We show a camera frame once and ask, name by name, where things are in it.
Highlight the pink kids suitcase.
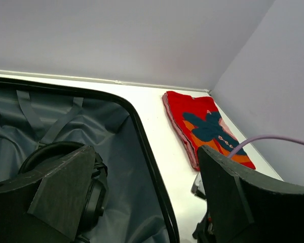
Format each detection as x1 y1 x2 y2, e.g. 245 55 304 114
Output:
0 77 180 242

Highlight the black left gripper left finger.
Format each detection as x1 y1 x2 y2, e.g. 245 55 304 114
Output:
0 146 95 242

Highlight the red orange knit sweater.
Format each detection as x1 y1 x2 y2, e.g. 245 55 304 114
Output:
162 90 256 172

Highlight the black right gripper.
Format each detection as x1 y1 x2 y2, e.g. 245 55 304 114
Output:
191 172 216 242

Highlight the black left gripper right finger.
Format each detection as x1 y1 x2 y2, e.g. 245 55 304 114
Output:
197 146 304 242

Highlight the black wired headset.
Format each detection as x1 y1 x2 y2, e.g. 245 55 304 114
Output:
18 141 109 242

